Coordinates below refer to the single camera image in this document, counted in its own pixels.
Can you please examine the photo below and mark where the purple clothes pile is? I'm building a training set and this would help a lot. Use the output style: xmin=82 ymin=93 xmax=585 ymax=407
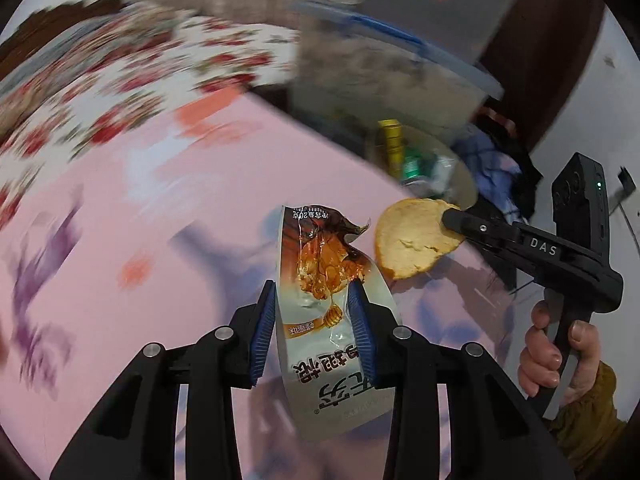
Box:
xmin=452 ymin=124 xmax=542 ymax=223

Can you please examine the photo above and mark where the dark wooden headboard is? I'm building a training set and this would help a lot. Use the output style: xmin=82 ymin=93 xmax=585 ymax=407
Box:
xmin=1 ymin=0 xmax=125 ymax=61

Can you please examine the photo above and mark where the right hand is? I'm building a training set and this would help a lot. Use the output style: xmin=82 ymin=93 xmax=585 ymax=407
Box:
xmin=516 ymin=300 xmax=604 ymax=409

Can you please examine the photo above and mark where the green crushed can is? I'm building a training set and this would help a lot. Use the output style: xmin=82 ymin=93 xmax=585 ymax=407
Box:
xmin=401 ymin=146 xmax=425 ymax=185

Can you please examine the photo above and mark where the pink tree-print bed sheet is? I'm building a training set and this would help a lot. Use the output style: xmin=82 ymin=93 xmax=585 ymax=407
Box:
xmin=1 ymin=95 xmax=513 ymax=479

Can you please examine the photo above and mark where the floral bed quilt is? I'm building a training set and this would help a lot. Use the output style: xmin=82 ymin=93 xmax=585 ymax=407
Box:
xmin=1 ymin=2 xmax=299 ymax=224

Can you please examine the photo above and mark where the beige round trash bin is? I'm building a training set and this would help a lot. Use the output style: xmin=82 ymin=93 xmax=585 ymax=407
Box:
xmin=366 ymin=123 xmax=478 ymax=212

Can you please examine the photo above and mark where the orange snack wrapper bag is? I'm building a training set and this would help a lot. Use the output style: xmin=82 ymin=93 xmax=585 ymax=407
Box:
xmin=276 ymin=205 xmax=397 ymax=441

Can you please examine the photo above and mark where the yellow cardboard box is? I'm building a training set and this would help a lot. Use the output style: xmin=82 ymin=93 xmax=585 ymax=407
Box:
xmin=378 ymin=119 xmax=404 ymax=181

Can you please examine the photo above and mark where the clear bin blue handle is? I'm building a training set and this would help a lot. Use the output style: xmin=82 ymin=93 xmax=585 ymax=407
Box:
xmin=290 ymin=0 xmax=503 ymax=138

